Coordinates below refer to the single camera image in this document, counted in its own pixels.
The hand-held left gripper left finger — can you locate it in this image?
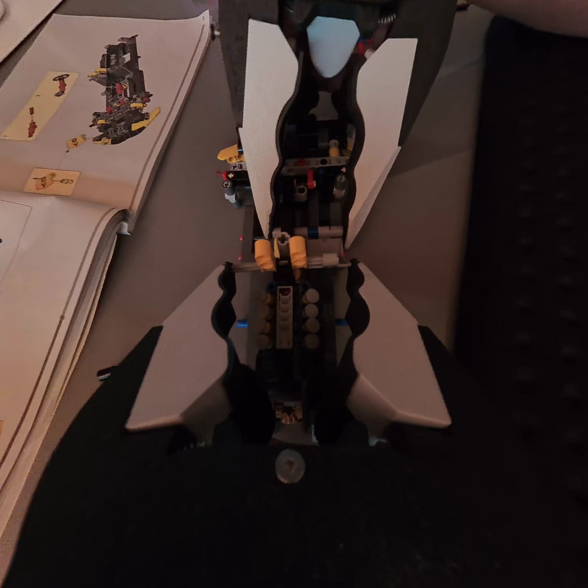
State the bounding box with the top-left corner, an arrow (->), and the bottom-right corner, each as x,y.
125,263 -> 238,443

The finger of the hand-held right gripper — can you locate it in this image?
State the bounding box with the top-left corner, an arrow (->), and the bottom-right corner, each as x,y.
341,38 -> 419,250
238,18 -> 305,239

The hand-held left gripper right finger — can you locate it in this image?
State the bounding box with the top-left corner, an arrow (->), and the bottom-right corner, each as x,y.
347,261 -> 452,447

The black yellow lego vehicle model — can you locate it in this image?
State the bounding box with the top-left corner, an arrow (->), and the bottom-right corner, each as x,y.
216,89 -> 368,444

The person's right forearm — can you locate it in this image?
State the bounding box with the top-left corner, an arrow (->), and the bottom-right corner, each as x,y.
459,0 -> 588,36

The open lego instruction booklet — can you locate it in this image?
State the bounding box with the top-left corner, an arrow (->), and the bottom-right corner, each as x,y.
0,10 -> 212,520

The black perforated pad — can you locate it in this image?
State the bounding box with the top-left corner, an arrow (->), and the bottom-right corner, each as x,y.
455,16 -> 588,588

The white stand base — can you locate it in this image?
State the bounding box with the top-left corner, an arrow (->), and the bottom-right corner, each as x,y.
0,0 -> 65,62

